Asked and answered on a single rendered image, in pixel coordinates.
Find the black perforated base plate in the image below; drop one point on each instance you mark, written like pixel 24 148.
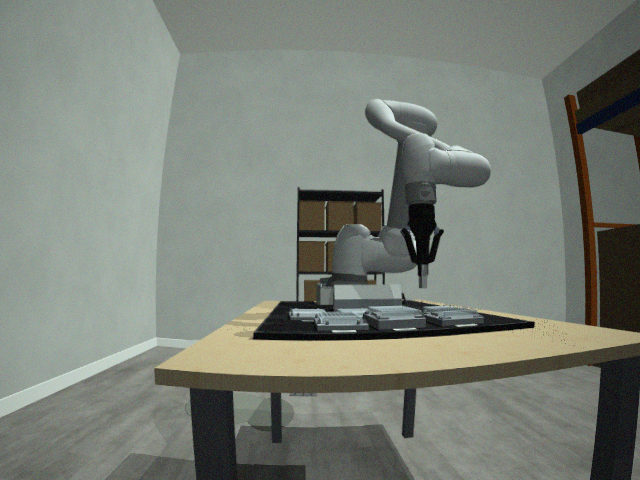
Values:
pixel 278 326

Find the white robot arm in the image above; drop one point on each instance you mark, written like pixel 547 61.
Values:
pixel 423 165

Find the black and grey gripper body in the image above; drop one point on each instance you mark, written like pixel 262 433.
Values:
pixel 421 213

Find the white operator button panel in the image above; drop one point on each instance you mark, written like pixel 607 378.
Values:
pixel 364 296

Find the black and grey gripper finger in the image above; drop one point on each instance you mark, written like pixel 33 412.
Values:
pixel 438 233
pixel 419 249

